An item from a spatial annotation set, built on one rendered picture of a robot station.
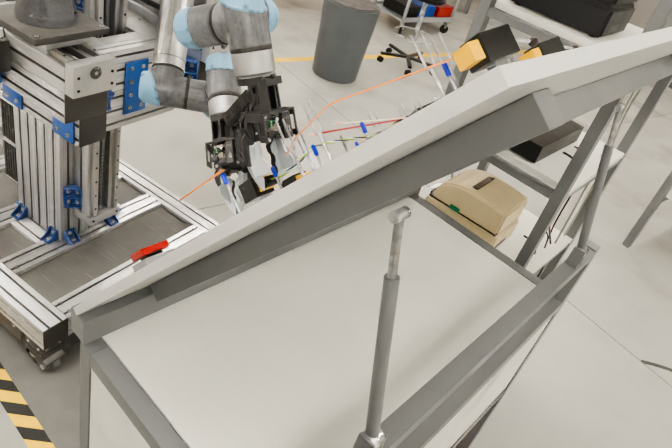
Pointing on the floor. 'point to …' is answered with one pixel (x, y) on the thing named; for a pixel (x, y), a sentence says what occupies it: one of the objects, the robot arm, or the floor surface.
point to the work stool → (417, 21)
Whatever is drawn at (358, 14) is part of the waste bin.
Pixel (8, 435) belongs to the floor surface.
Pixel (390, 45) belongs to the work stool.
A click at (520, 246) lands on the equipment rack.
